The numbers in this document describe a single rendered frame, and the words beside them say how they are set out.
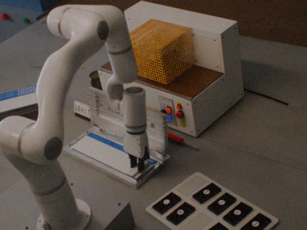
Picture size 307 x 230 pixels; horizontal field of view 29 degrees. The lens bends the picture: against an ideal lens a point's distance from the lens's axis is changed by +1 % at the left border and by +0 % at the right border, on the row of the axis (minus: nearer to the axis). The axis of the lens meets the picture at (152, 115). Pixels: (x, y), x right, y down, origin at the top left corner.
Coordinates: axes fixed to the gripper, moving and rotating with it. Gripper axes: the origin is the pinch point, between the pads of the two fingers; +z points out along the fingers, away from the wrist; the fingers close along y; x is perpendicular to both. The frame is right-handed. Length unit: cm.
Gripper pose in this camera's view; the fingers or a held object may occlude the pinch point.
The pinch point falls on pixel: (137, 164)
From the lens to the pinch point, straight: 229.4
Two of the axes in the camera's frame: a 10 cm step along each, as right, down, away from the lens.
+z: 0.3, 9.0, 4.3
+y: 7.4, 2.7, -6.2
